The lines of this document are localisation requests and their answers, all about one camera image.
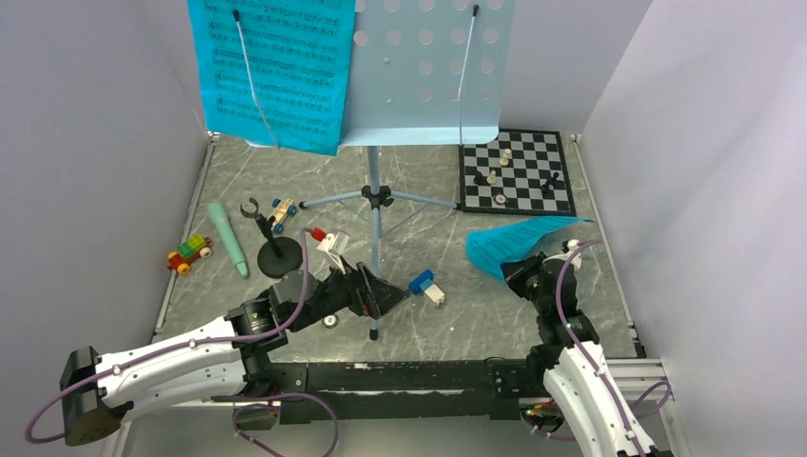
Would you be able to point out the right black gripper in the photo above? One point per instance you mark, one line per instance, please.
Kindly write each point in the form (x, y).
(515, 272)

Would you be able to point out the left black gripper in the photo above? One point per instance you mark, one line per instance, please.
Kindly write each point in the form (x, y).
(368, 294)

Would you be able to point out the blue sheet music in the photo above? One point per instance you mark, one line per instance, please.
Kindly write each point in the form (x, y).
(489, 248)
(274, 73)

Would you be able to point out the black microphone stand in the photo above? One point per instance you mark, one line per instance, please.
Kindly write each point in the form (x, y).
(279, 255)

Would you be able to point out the green toy microphone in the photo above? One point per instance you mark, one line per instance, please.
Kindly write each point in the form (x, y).
(220, 220)

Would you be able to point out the light blue music stand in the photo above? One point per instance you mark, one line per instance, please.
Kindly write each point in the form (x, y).
(424, 73)

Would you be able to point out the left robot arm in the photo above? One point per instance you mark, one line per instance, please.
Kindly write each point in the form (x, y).
(227, 357)

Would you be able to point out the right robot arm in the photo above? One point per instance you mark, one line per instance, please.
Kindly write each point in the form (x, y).
(570, 364)

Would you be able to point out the blue white toy brick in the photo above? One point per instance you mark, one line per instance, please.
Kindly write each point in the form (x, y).
(424, 284)

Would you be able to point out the blue white poker chip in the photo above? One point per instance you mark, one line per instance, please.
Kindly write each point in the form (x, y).
(330, 321)

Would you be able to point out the black white chessboard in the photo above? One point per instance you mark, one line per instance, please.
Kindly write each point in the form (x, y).
(536, 154)

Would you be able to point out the black chess piece lying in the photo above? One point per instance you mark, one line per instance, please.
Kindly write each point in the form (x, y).
(480, 180)

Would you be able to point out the cream chess piece standing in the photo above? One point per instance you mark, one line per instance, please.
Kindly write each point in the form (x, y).
(505, 157)

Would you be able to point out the beige toy cart blue wheels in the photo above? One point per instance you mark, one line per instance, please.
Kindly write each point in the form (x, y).
(282, 209)

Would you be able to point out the colourful brick toy car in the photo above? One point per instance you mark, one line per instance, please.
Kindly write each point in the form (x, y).
(195, 247)

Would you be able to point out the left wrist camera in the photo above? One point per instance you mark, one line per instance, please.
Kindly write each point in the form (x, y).
(332, 245)

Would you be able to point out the black base frame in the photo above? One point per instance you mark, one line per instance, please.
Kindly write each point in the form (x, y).
(495, 387)

